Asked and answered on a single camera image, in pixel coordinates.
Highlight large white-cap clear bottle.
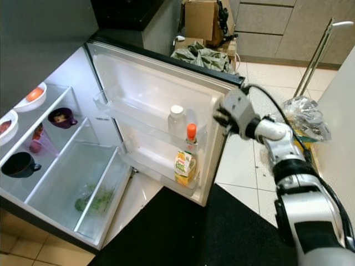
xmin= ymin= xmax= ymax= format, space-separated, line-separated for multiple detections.
xmin=167 ymin=105 xmax=189 ymax=140

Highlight crumpled grey-green bags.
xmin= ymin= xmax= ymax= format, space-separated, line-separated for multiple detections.
xmin=172 ymin=40 xmax=237 ymax=73

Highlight black kitchen countertop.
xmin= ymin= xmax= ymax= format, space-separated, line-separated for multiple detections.
xmin=89 ymin=0 xmax=168 ymax=32

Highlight purple mug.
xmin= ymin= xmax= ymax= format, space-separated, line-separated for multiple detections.
xmin=47 ymin=107 xmax=77 ymax=130

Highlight orange-cap bottle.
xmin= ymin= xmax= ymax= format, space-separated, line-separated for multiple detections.
xmin=185 ymin=123 xmax=199 ymax=154

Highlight beige kitchen cabinets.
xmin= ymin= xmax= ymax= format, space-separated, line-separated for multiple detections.
xmin=233 ymin=0 xmax=355 ymax=67

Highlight glass fridge shelf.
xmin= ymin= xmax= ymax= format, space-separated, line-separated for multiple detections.
xmin=0 ymin=108 xmax=92 ymax=203
xmin=0 ymin=83 xmax=73 ymax=168

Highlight metal pole with white handle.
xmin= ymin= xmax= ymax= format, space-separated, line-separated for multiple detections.
xmin=291 ymin=19 xmax=355 ymax=101

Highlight clear container of pink food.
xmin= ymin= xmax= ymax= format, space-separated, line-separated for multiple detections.
xmin=28 ymin=123 xmax=59 ymax=156

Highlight fridge door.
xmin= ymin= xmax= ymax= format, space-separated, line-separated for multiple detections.
xmin=86 ymin=38 xmax=246 ymax=207

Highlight yellow green juice carton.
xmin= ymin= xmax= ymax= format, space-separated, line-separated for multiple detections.
xmin=174 ymin=150 xmax=198 ymax=187

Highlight brown cardboard box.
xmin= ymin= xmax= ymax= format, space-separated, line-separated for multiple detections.
xmin=184 ymin=0 xmax=223 ymax=43

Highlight clear crisper drawer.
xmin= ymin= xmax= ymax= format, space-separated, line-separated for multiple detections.
xmin=25 ymin=141 xmax=134 ymax=249

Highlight white bowl of orange food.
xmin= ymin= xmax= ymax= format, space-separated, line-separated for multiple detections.
xmin=16 ymin=82 xmax=48 ymax=114

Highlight green leafy vegetables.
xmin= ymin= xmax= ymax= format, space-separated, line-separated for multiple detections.
xmin=74 ymin=186 xmax=115 ymax=216

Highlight clear fridge door shelf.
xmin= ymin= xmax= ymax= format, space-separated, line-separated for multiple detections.
xmin=119 ymin=143 xmax=201 ymax=198
xmin=93 ymin=90 xmax=207 ymax=151

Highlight white bowl of red food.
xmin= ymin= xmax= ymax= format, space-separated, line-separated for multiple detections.
xmin=0 ymin=110 xmax=21 ymax=146

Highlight black cable bundle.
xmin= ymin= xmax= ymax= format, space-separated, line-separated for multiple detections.
xmin=219 ymin=0 xmax=237 ymax=42

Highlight black mug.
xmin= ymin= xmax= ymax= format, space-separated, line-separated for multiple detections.
xmin=16 ymin=152 xmax=58 ymax=179

